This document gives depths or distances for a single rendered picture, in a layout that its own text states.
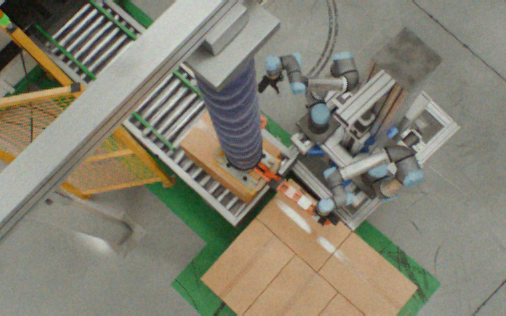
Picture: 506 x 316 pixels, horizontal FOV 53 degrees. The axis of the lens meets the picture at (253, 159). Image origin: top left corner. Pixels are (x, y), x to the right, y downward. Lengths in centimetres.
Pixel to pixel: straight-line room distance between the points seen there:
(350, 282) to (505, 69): 248
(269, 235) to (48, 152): 256
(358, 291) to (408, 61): 183
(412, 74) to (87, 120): 164
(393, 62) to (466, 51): 256
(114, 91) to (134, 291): 319
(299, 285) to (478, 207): 174
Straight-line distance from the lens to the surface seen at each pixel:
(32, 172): 145
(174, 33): 147
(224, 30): 155
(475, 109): 490
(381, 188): 314
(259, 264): 378
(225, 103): 197
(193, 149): 355
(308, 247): 379
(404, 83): 255
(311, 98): 329
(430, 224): 452
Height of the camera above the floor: 431
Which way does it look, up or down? 75 degrees down
